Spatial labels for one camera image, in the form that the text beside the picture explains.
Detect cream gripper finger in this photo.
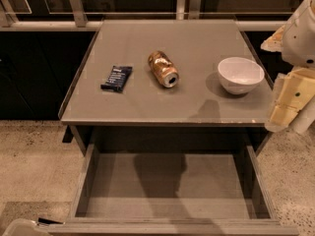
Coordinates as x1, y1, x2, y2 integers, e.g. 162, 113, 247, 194
265, 66, 315, 132
261, 26, 284, 52

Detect grey cabinet counter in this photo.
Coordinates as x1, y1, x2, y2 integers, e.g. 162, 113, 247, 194
60, 20, 272, 148

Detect crushed orange soda can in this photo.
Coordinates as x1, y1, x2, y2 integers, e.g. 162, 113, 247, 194
148, 51, 179, 89

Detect dark blue snack bar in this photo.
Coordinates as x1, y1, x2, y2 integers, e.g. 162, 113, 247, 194
100, 66, 133, 92

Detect grey open top drawer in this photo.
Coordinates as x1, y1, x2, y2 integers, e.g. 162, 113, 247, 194
48, 145, 298, 236

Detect white ceramic bowl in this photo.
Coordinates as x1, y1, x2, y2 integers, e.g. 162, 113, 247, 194
218, 57, 265, 95

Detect metal railing frame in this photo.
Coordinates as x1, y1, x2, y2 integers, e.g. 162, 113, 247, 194
0, 0, 303, 31

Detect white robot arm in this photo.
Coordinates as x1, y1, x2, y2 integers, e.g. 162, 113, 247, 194
261, 0, 315, 134

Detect white robot base corner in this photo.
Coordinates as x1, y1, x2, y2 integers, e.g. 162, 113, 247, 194
2, 217, 60, 236

